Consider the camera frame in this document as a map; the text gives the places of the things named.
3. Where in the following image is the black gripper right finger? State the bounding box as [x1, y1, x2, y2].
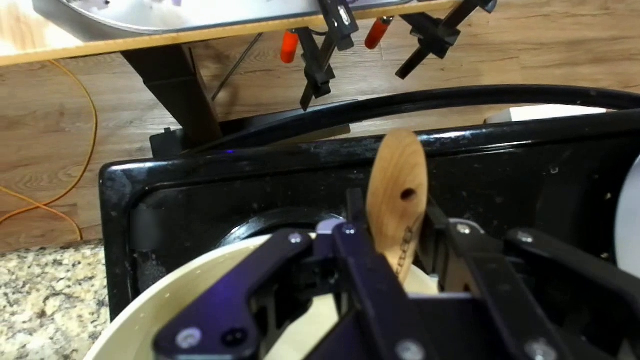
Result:
[424, 201, 640, 360]

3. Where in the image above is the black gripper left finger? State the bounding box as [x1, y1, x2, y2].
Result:
[154, 219, 410, 360]

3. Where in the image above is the wooden cooking spoon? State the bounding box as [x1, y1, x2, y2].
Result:
[365, 128, 433, 281]

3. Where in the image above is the white cooking pot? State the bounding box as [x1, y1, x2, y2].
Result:
[83, 232, 445, 360]

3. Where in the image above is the black electric stove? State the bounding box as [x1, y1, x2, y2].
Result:
[98, 107, 640, 360]

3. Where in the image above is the black table leg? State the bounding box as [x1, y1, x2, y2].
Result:
[121, 44, 227, 159]

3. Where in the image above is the black orange bar clamp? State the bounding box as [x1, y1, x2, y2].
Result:
[279, 0, 363, 112]
[363, 0, 500, 81]

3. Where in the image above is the light wooden table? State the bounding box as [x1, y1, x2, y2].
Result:
[0, 0, 465, 69]

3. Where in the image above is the orange extension cord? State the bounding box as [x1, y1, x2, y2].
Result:
[0, 57, 102, 244]

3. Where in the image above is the aluminium base plate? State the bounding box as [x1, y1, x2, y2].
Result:
[32, 0, 417, 39]

